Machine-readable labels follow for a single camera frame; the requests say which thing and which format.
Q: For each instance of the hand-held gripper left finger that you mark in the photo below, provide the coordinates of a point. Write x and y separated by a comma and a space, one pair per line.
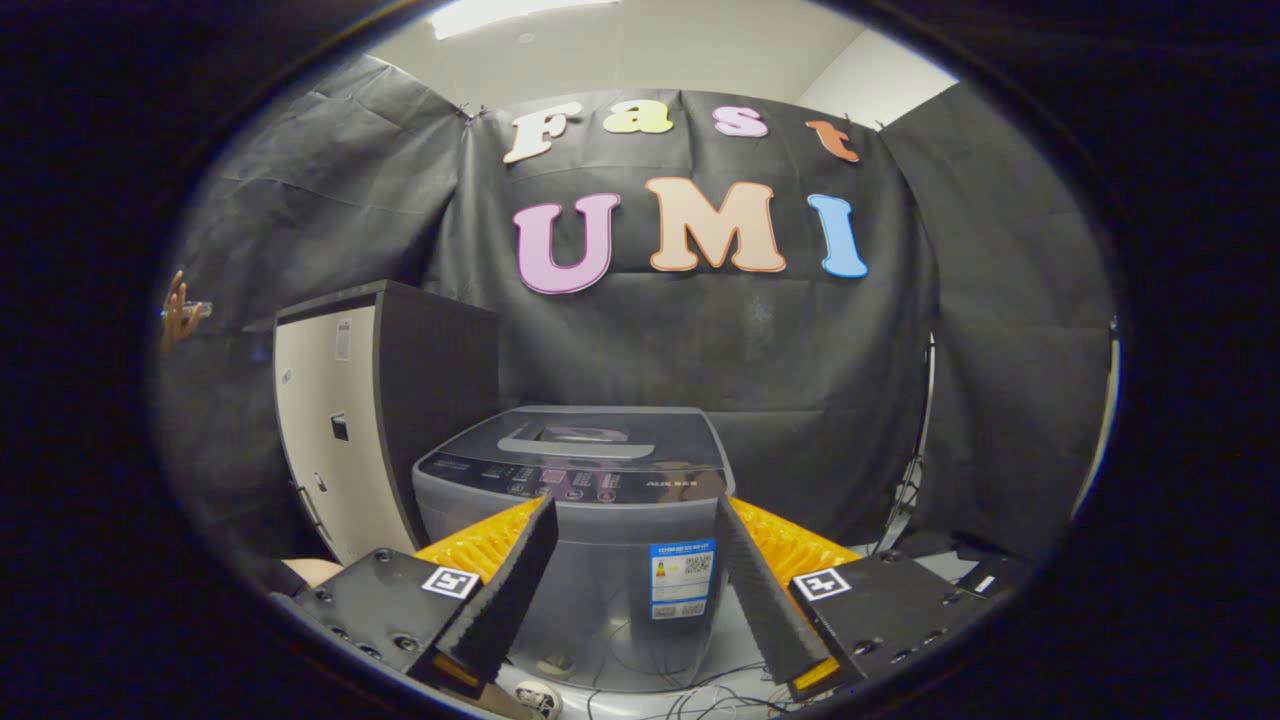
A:
510, 590

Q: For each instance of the black backdrop cloth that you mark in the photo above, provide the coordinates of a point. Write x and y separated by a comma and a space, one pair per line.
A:
800, 340

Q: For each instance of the dark cabinet with beige door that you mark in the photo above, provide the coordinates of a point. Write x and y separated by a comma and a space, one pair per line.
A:
440, 380

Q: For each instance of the thin metal light stand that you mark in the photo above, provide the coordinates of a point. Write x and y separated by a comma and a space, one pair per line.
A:
912, 480

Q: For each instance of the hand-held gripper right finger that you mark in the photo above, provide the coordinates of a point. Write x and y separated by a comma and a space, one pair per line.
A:
765, 600

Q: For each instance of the small clear object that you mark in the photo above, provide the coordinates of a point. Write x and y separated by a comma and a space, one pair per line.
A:
200, 309

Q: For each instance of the grey top-load washing machine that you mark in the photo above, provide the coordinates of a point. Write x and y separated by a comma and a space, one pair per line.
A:
620, 540

